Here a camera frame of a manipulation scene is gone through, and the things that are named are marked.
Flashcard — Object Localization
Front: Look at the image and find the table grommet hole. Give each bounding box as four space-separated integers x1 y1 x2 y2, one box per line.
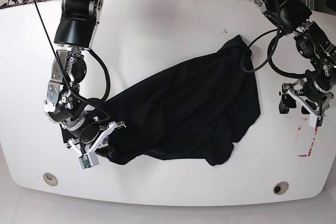
43 173 58 186
273 182 289 195

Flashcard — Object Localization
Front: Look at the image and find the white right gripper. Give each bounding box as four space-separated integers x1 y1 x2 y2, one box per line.
67 121 126 157

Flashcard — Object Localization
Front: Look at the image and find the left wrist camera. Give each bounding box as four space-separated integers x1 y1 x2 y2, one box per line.
308 114 326 129

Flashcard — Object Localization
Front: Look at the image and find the left table grommet hole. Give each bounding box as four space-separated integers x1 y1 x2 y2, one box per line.
43 173 58 186

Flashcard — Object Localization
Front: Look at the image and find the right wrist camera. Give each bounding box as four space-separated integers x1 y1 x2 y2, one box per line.
78 153 99 169

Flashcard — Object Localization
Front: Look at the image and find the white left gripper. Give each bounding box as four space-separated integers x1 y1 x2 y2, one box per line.
279 82 331 116

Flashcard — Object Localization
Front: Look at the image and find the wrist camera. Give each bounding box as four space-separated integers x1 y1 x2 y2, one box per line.
308 114 326 129
78 153 99 169

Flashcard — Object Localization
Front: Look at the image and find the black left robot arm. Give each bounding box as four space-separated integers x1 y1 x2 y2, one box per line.
240 0 335 125

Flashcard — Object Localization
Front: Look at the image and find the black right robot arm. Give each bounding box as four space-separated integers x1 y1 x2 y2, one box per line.
43 0 111 156

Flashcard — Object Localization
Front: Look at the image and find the red tape rectangle marking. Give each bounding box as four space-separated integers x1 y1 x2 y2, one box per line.
295 116 317 157

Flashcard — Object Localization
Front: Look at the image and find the black T-shirt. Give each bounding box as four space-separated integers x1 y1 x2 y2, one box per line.
93 36 261 166

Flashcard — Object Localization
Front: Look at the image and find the right table grommet hole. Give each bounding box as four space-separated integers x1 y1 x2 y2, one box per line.
273 182 289 195

